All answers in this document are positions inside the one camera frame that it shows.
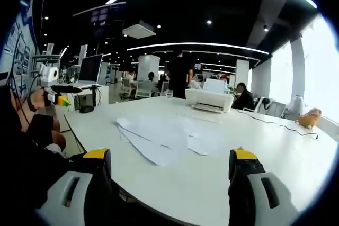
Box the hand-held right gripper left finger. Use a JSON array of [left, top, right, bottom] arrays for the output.
[[34, 147, 113, 226]]

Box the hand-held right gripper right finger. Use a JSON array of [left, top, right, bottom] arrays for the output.
[[228, 146, 301, 226]]

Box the stack of white printing papers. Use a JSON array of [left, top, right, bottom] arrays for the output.
[[113, 114, 223, 166]]

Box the person's left hand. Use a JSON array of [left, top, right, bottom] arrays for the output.
[[28, 87, 51, 110]]

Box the metal shelf rack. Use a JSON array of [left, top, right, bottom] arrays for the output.
[[30, 53, 61, 78]]

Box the black wristband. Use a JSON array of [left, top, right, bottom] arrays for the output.
[[26, 96, 38, 112]]

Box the computer monitor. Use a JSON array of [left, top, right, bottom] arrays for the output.
[[78, 53, 104, 83]]

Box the person's black clothing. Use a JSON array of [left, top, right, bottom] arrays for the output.
[[0, 85, 90, 211]]

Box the group of white office chairs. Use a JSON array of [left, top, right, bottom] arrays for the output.
[[120, 77, 172, 100]]

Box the hanging dark display screen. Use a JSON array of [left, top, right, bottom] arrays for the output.
[[90, 3, 127, 39]]

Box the white mesh chair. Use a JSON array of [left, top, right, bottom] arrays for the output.
[[254, 97, 287, 117]]

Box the orange plush toy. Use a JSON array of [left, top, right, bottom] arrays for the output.
[[296, 107, 323, 129]]

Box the ceiling air conditioner unit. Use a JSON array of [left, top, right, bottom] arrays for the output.
[[122, 20, 157, 38]]

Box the white printer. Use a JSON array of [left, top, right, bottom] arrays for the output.
[[184, 78, 234, 114]]

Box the bright window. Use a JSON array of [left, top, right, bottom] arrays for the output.
[[300, 14, 339, 131]]

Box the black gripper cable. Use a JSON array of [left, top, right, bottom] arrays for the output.
[[25, 74, 43, 129]]

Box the blue and white wall poster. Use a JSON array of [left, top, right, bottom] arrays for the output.
[[1, 0, 39, 89]]

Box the black table cable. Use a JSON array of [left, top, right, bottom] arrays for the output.
[[233, 108, 320, 140]]

